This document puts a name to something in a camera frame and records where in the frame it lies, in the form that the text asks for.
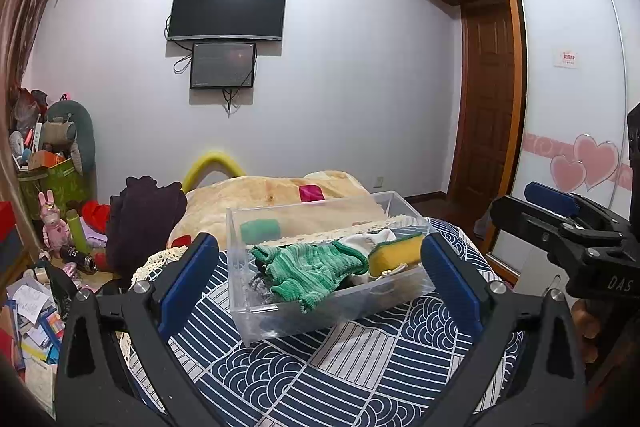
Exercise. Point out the brown wooden door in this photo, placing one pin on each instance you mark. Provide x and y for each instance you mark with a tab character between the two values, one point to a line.
481	158

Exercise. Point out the white cloth drawstring pouch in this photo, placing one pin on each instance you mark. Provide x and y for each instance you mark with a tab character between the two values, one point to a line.
365	243

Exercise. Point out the brown striped curtain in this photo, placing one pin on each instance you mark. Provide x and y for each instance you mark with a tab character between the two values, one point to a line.
20	20

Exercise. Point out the yellow green sponge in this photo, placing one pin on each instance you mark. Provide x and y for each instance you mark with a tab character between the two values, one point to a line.
389	256

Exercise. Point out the grey green plush toy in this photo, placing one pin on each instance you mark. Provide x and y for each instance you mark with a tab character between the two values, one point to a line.
68	128

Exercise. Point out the blue white patterned bedspread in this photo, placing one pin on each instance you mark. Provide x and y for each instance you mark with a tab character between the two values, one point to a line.
381	370

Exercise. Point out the red fabric item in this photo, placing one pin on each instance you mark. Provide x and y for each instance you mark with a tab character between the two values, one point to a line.
96	215

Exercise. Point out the green knitted cloth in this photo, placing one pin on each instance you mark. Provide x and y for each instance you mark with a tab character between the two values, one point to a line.
307	273

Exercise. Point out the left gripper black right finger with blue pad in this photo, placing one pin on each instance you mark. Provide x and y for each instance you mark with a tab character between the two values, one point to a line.
547	386

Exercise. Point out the green cylinder bottle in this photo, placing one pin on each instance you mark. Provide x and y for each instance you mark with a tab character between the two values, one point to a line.
77	232

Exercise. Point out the black wall television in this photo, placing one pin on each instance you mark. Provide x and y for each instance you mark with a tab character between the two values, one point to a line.
260	20

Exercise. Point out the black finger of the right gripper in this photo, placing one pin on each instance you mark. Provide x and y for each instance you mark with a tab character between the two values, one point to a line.
545	226

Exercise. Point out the colourful book on floor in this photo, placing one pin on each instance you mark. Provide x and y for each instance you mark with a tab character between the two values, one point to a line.
53	326

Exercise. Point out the person's right hand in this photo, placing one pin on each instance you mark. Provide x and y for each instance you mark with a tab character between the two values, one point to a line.
587	317

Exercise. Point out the dark purple garment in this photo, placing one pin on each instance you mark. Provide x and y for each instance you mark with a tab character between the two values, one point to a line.
142	217

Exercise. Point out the green cardboard box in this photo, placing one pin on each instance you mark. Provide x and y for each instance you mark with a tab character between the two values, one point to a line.
69	187

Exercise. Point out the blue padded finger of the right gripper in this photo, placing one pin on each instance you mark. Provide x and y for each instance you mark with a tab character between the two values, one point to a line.
552	200

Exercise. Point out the pink rabbit plush toy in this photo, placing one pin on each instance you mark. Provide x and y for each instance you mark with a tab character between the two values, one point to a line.
56	232

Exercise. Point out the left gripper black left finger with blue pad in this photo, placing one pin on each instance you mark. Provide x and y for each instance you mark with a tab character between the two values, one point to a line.
93	386

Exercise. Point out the small dark wall monitor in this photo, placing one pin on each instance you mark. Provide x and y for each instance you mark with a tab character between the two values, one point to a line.
222	65

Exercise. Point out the yellow curved foam tube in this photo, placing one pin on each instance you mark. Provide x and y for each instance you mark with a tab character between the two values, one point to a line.
207	163

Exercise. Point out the beige fleece blanket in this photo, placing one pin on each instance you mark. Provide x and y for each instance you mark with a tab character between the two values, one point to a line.
206	207

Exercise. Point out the black bottle on floor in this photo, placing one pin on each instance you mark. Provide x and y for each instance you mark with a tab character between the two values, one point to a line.
84	262

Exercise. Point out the clear plastic storage box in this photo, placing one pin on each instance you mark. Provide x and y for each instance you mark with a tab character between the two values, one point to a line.
258	315

